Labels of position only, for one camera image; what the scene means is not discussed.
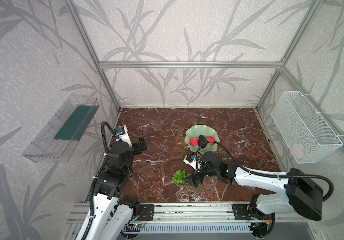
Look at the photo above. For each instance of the pink object in basket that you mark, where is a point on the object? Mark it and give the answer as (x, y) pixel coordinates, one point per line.
(298, 151)

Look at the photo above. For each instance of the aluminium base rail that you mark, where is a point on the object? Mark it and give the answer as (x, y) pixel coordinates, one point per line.
(170, 212)

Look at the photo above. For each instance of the white wire mesh basket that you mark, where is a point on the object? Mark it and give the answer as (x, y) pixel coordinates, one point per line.
(299, 122)

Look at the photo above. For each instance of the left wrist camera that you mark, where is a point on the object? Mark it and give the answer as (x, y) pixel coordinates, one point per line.
(122, 135)

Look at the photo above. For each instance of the red fake pomegranate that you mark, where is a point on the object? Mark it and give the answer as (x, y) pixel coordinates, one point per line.
(194, 141)
(210, 140)

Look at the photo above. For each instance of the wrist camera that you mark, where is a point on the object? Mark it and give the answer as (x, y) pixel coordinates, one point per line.
(192, 161)
(122, 135)

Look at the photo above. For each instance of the light green wavy fruit bowl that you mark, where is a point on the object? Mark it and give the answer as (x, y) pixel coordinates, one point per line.
(201, 132)

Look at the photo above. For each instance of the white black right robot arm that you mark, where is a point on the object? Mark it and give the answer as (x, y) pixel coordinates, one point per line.
(292, 192)

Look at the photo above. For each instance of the aluminium frame post right corner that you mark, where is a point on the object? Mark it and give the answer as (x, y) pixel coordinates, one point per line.
(306, 22)

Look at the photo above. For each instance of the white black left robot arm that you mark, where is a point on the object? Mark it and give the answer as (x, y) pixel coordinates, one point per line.
(110, 214)

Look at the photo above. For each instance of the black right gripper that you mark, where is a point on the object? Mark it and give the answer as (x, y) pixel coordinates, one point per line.
(198, 175)

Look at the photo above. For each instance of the aluminium frame post corner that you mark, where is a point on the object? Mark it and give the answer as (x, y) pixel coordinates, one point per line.
(72, 9)
(306, 22)

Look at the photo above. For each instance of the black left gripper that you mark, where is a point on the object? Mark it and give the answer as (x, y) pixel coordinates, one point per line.
(139, 147)

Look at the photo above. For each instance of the aluminium frame post left corner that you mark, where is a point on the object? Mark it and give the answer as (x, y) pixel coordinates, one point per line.
(72, 9)

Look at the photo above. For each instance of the clear plastic wall tray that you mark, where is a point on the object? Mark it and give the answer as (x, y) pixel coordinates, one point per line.
(59, 138)

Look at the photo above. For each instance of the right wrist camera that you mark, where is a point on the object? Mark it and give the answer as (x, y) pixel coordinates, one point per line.
(192, 161)

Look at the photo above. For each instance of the green fake grape bunch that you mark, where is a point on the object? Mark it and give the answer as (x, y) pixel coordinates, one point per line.
(179, 176)

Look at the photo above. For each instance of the aluminium frame horizontal back bar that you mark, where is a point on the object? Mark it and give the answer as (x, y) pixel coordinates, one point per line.
(132, 65)

